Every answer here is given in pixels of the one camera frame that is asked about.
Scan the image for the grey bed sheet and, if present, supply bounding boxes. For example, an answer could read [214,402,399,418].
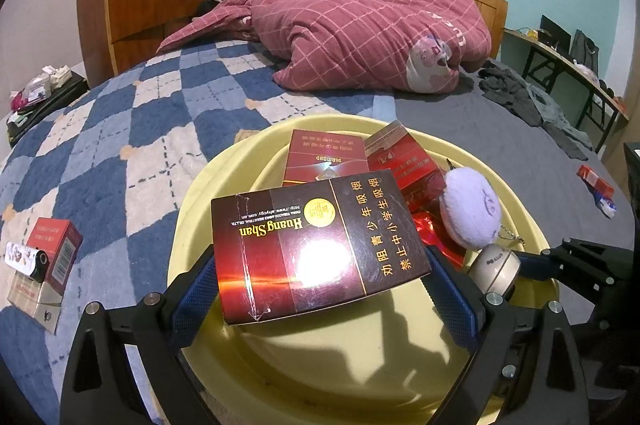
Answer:
[389,64,640,291]

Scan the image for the bright red cigarette pack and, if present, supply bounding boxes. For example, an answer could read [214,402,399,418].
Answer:
[577,164,616,202]

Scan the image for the wooden folding desk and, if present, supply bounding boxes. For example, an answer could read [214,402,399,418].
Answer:
[502,27,632,156]

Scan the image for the black nightstand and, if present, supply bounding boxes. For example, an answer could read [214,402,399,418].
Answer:
[6,70,91,149]

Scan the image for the purple plush keychain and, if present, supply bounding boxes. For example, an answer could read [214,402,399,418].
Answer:
[439,168,527,253]

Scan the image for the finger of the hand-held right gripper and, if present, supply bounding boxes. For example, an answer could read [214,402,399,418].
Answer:
[515,236,622,304]

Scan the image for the white plastic bag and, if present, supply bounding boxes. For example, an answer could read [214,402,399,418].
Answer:
[574,60,600,82]

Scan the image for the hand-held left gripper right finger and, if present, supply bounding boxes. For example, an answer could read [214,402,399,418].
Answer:
[425,250,589,425]

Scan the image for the shiny red cigarette pack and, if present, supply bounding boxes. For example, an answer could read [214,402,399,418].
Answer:
[282,129,369,188]

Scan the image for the blue checked blanket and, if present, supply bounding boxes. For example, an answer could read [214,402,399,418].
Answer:
[0,39,397,411]

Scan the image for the black garment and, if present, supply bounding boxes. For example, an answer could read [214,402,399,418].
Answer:
[477,66,544,126]

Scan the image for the red and white cigarette pack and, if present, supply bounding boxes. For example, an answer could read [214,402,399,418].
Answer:
[27,217,84,297]

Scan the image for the black laptop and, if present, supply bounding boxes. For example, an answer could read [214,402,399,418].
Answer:
[539,15,572,52]

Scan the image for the red and silver cigarette pack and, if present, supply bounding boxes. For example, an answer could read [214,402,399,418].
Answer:
[363,120,447,216]

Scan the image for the white printed lighter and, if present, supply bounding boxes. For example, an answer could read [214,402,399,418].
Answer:
[4,242,50,282]

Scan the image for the grey jacket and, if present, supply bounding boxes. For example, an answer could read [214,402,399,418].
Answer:
[525,82,597,162]

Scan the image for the yellow plastic basin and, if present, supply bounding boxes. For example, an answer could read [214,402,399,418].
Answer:
[167,114,562,425]

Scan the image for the round beige case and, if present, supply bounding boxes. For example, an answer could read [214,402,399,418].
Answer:
[467,243,521,302]

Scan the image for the white paper boxes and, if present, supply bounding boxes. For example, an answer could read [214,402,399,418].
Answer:
[24,64,74,99]

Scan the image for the wooden headboard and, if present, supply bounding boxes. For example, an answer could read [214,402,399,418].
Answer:
[298,0,509,60]

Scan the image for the dark cloth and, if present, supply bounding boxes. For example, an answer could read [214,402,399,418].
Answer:
[197,0,256,19]

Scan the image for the black bag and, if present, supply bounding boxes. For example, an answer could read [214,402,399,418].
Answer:
[570,29,600,74]

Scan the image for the blue tissue packet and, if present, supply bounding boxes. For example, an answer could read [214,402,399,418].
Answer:
[592,192,619,219]

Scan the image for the dark maroon cigarette pack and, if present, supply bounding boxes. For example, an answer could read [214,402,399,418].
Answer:
[210,170,432,326]

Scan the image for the pink checked quilt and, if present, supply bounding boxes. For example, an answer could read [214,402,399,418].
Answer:
[156,0,494,94]

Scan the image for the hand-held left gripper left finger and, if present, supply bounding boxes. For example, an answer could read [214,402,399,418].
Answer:
[60,247,222,425]

